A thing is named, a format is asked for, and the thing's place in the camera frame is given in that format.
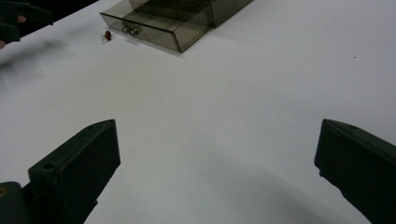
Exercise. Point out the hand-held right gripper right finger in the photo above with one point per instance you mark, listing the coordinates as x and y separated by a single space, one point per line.
358 165

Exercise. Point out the smoky transparent plastic drawer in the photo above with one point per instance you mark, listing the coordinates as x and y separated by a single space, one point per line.
162 26

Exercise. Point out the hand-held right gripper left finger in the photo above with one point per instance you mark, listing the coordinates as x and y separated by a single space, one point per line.
77 161

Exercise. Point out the small red bead object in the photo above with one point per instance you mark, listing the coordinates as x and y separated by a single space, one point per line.
108 35

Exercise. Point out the smoky transparent drawer case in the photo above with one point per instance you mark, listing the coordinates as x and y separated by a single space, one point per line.
229 7

